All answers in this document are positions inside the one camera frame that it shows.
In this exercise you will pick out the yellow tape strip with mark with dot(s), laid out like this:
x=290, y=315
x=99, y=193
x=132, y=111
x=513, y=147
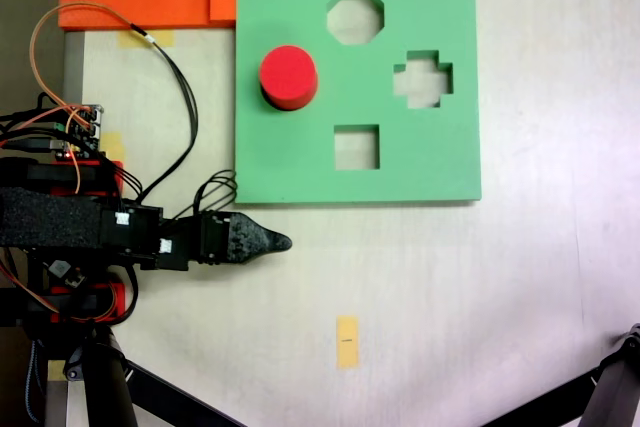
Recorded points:
x=347, y=342

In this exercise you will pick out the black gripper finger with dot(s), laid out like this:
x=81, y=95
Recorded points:
x=255, y=242

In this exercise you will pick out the red cylinder block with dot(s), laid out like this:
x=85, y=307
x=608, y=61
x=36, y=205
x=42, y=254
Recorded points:
x=287, y=72

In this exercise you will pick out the green shape sorter board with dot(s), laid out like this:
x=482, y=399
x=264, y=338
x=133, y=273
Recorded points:
x=280, y=157

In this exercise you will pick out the black circuit board with inductor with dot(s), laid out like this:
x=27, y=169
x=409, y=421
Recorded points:
x=62, y=269

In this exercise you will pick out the circuit board with white connectors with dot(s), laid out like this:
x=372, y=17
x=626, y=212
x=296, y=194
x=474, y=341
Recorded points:
x=82, y=134

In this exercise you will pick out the black tripod with smooth legs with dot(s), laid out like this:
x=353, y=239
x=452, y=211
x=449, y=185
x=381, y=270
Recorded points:
x=105, y=392

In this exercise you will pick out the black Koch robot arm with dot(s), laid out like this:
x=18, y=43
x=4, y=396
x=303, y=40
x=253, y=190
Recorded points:
x=50, y=217

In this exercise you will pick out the yellow masking tape piece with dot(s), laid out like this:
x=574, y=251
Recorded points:
x=56, y=371
x=114, y=139
x=160, y=38

